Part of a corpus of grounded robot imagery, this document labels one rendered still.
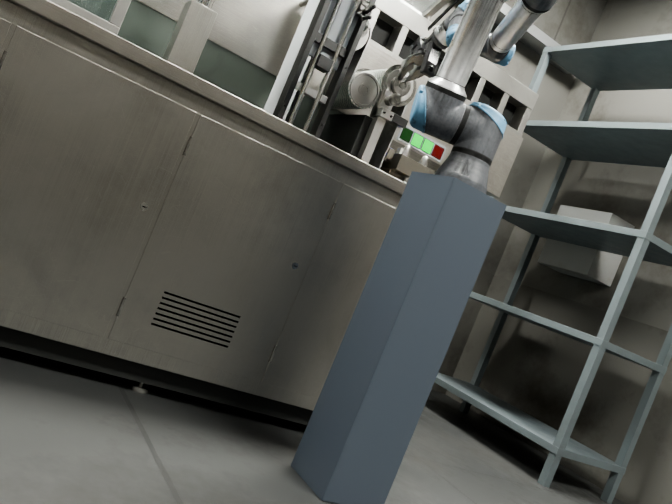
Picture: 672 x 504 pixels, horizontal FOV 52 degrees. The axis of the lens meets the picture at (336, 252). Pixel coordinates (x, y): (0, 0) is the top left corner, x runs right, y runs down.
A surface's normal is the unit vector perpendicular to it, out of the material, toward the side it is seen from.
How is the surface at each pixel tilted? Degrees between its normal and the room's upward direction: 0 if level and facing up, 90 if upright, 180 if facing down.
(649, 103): 90
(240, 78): 90
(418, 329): 90
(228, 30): 90
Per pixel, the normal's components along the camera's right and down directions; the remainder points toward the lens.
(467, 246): 0.46, 0.18
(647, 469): -0.80, -0.33
